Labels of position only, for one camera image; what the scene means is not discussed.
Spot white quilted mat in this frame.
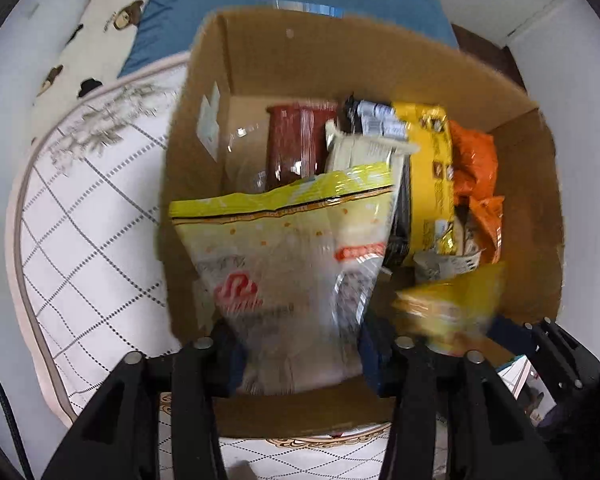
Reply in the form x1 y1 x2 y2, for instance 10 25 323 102
5 50 461 480

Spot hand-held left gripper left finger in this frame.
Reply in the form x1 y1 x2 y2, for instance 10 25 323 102
41 320 248 480

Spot yellow and black snack bag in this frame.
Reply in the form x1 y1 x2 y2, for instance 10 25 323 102
342 94 458 268

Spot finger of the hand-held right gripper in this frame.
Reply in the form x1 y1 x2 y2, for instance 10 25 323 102
487 312 600 396

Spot blue cardboard box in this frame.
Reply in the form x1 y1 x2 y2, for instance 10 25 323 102
159 6 566 438

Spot orange snack packet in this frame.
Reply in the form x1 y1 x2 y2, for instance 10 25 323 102
447 120 499 206
467 195 506 266

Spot dark red snack packet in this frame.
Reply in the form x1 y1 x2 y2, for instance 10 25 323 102
265 101 340 192

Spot bear print pillow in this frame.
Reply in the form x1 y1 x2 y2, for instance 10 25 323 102
30 0 157 146

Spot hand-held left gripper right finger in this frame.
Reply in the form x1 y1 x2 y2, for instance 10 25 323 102
357 317 563 480

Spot yellow panda snack packet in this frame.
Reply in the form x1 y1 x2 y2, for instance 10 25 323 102
391 260 506 356

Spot grey clear snack packet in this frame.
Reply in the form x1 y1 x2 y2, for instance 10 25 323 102
412 210 483 283

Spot black cable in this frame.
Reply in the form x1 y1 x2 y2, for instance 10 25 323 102
0 345 36 480

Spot white wafer packet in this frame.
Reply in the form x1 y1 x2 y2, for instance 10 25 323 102
325 122 421 176

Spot yellow-edged clear bread packet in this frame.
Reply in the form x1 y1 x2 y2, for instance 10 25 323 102
169 162 398 396

